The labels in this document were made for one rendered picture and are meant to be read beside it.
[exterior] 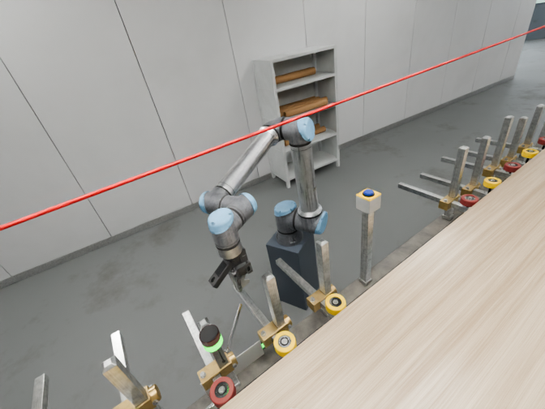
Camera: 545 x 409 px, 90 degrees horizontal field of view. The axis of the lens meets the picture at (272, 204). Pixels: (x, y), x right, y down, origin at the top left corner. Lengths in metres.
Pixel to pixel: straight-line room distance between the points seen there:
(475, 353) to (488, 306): 0.20
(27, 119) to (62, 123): 0.24
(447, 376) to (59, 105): 3.33
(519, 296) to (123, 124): 3.26
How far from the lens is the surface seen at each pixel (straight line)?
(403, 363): 1.07
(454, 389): 1.07
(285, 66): 3.83
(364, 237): 1.28
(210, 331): 0.92
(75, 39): 3.27
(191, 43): 3.38
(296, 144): 1.40
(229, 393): 1.05
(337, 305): 1.15
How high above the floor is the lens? 1.84
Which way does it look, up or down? 33 degrees down
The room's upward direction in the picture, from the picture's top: 11 degrees counter-clockwise
